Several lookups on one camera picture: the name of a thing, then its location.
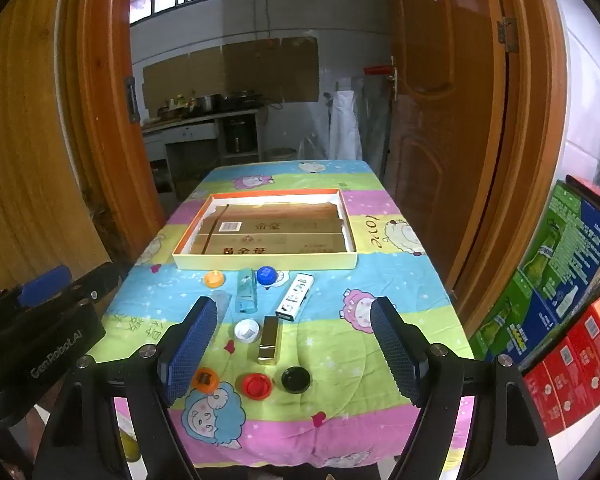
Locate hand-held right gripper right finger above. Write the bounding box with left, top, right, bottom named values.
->
left=370, top=296, right=556, bottom=480

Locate orange cap black print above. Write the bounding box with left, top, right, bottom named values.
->
left=192, top=367, right=218, bottom=393

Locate brown cardboard wall sheet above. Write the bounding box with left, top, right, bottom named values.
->
left=187, top=46, right=226, bottom=98
left=280, top=36, right=320, bottom=103
left=222, top=39, right=283, bottom=101
left=142, top=55, right=191, bottom=111

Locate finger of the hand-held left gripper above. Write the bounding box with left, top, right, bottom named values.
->
left=0, top=265, right=73, bottom=321
left=40, top=261, right=122, bottom=321

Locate small green carton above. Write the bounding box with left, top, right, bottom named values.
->
left=469, top=270, right=576, bottom=361

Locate light wooden panel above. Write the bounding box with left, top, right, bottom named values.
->
left=0, top=5, right=113, bottom=306

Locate black bottle cap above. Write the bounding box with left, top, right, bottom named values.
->
left=281, top=366, right=312, bottom=394

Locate white rectangular patterned box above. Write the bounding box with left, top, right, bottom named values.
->
left=275, top=272, right=315, bottom=320

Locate metal door handle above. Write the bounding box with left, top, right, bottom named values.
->
left=387, top=55, right=399, bottom=103

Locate white woven sack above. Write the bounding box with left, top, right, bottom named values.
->
left=329, top=89, right=363, bottom=161

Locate shallow white cardboard box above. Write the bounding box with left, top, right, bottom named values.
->
left=172, top=188, right=357, bottom=272

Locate dry straw bundle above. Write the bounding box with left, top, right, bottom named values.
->
left=87, top=180, right=126, bottom=261

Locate white bottle cap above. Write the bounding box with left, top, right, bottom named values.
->
left=234, top=320, right=260, bottom=343

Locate black and red flat box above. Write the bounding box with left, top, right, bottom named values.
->
left=565, top=175, right=600, bottom=211

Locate gold rectangular metal case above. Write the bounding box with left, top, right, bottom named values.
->
left=257, top=315, right=280, bottom=363

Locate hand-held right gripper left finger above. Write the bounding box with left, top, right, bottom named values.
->
left=32, top=296, right=218, bottom=480

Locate white kitchen counter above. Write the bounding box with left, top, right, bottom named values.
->
left=141, top=107, right=268, bottom=171

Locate brown wooden door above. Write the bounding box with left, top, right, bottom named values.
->
left=384, top=0, right=511, bottom=286

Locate red bottle cap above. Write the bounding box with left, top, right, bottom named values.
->
left=242, top=373, right=272, bottom=401

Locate metal door hinge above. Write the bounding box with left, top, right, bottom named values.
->
left=497, top=17, right=520, bottom=53

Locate brown wooden door frame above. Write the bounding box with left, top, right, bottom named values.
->
left=55, top=0, right=571, bottom=336

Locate hanging lamp cord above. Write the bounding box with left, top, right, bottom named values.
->
left=264, top=0, right=277, bottom=50

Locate clear plastic sheet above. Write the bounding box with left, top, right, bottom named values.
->
left=352, top=76, right=393, bottom=171

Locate red carton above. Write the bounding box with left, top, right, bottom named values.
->
left=522, top=360, right=566, bottom=436
left=567, top=310, right=600, bottom=411
left=545, top=335, right=593, bottom=428

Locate dark cooker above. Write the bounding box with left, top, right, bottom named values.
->
left=226, top=120, right=256, bottom=153

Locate large green carton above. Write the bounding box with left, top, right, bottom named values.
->
left=517, top=180, right=600, bottom=326

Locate metal strike plate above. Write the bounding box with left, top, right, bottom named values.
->
left=125, top=76, right=141, bottom=123

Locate black gas stove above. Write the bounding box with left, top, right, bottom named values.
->
left=222, top=91, right=266, bottom=110

